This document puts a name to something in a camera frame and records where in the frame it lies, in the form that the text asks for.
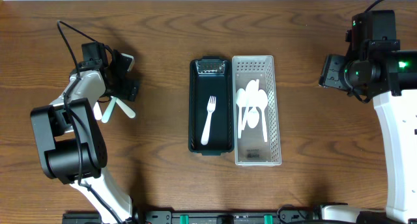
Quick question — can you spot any white plastic utensil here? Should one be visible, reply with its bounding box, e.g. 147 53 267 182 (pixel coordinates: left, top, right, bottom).
116 98 136 119

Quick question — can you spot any white plastic fork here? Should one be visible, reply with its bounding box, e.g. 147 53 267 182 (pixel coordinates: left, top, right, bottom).
201 96 216 145
101 96 117 124

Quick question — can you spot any white plastic spoon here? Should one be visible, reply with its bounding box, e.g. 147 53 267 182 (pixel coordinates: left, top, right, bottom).
236 89 246 139
242 79 259 130
257 89 268 142
247 79 259 128
93 102 102 120

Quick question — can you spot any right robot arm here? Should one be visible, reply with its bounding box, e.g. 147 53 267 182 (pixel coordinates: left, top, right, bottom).
319 10 416 223

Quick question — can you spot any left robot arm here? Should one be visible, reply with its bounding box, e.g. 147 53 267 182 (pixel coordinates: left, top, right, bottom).
30 42 145 223

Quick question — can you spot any black plastic basket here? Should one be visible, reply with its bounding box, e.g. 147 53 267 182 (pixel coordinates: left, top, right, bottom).
188 57 234 156

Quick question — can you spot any clear perforated plastic basket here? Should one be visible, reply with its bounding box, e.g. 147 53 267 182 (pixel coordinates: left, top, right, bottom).
232 55 281 167

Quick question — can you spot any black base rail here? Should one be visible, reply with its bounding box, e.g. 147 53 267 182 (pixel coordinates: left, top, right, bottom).
61 204 326 224

